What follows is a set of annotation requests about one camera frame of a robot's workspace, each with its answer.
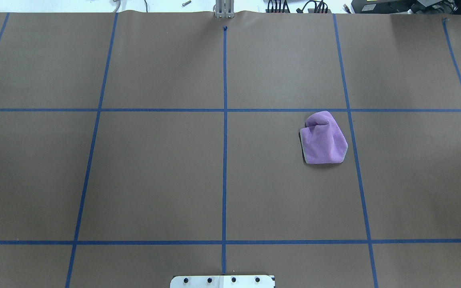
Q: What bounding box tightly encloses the black monitor equipment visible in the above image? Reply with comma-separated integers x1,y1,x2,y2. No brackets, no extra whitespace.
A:
351,0,461,15

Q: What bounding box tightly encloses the black cables bundle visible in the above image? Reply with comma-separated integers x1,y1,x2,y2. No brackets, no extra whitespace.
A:
266,0,332,14

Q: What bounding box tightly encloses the aluminium frame post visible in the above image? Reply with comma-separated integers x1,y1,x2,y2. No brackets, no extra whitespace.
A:
213,0,235,19

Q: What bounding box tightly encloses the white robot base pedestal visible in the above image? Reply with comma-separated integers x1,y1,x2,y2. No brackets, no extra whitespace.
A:
170,275,276,288

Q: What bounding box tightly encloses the purple cloth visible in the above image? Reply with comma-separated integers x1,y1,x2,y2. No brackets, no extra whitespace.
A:
299,111,348,164

